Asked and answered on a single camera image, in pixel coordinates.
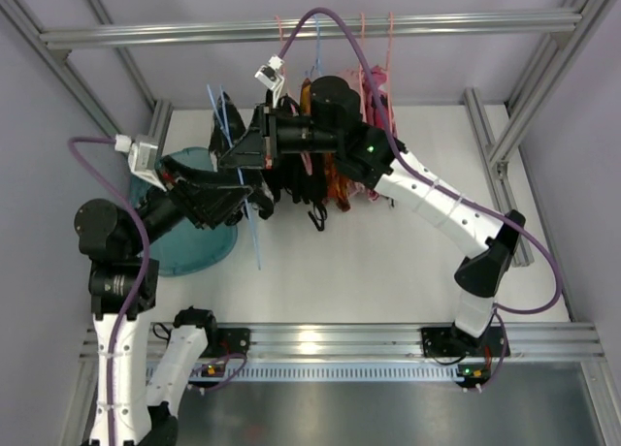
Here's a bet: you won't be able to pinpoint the aluminium frame beam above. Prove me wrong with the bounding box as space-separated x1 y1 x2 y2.
0 0 161 151
491 0 617 162

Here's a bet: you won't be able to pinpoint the plain black trousers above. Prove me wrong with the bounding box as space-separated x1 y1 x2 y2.
261 93 336 233

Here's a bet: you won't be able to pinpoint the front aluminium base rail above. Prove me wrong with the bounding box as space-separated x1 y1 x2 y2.
77 319 605 384

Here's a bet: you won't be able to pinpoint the aluminium floor extrusion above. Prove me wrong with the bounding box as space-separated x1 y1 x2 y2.
147 99 174 150
460 86 535 269

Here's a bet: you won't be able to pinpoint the black white patterned trousers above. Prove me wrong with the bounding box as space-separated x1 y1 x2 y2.
209 92 275 220

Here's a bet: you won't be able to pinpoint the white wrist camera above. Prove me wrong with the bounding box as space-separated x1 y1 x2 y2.
254 55 285 107
114 134 165 191

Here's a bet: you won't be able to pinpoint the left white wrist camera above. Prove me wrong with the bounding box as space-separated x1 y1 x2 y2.
114 134 165 191

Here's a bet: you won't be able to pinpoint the left aluminium frame beam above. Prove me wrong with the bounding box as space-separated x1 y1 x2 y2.
0 0 161 151

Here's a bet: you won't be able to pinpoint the orange camouflage trousers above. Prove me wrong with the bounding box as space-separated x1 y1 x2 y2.
300 78 351 212

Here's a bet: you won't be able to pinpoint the light pink trousers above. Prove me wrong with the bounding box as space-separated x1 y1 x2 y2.
339 68 376 202

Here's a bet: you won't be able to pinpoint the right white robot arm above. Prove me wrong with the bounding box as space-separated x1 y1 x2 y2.
217 76 525 358

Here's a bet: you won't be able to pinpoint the pink hanger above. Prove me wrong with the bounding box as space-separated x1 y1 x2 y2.
275 16 312 175
358 13 366 104
383 12 396 136

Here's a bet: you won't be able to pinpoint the aluminium hanging rail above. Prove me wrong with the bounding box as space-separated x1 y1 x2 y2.
40 8 580 50

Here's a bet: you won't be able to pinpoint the right aluminium frame beam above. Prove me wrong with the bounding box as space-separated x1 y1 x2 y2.
491 0 617 162

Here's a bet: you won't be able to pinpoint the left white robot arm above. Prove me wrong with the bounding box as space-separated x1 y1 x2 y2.
74 156 252 445

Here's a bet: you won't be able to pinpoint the left aluminium floor extrusion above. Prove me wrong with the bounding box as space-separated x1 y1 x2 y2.
147 99 174 150

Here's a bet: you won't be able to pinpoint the blue hanger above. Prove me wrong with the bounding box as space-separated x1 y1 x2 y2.
306 15 323 79
205 81 266 272

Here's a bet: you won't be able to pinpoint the pink camouflage trousers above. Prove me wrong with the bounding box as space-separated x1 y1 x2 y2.
363 63 402 208

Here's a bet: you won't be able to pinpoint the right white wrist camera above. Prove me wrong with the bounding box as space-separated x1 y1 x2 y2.
254 55 285 107

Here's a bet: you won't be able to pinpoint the teal plastic bin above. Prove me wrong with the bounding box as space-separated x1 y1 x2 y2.
129 146 238 277

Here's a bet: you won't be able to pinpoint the right aluminium floor extrusion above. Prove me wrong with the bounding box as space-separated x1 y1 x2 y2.
460 86 535 269

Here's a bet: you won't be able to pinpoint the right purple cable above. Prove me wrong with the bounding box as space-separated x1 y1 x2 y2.
278 7 563 394

